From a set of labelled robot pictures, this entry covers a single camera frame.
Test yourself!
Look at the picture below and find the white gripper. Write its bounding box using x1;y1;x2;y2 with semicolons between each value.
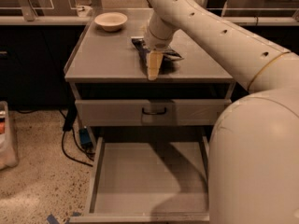
144;12;178;80

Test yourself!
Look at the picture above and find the blue chip bag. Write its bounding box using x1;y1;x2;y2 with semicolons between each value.
131;37;183;64

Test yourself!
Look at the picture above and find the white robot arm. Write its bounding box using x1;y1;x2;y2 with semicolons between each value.
146;0;299;224

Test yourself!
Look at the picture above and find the grey drawer cabinet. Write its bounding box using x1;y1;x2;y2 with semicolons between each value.
65;9;235;142

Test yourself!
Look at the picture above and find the closed grey drawer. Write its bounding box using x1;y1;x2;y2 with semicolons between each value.
76;99;231;126

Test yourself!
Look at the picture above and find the open grey drawer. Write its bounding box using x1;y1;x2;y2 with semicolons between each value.
70;139;209;224

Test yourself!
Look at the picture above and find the white bowl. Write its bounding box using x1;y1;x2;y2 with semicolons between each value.
94;12;128;32

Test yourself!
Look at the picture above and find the blue power adapter box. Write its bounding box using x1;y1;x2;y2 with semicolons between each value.
78;128;92;147

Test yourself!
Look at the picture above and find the translucent plastic bin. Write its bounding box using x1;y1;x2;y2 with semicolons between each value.
0;101;18;170

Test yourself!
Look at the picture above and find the blue tape on floor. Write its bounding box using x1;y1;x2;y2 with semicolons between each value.
47;212;81;224

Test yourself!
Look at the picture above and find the black cable on floor left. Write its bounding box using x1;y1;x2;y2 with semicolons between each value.
15;108;95;168

